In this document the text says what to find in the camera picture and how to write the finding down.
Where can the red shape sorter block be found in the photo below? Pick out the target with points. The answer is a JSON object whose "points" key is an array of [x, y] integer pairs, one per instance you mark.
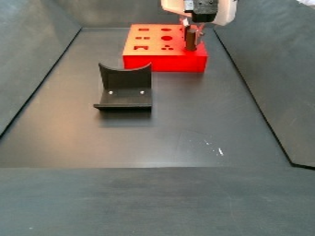
{"points": [[156, 44]]}

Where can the dark hexagon peg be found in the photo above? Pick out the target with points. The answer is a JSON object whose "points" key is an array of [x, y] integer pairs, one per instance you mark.
{"points": [[190, 34]]}

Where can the black curved holder stand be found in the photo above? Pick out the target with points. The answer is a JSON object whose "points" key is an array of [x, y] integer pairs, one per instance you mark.
{"points": [[126, 88]]}

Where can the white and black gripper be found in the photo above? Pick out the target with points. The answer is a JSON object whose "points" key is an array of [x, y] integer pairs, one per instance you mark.
{"points": [[202, 11]]}

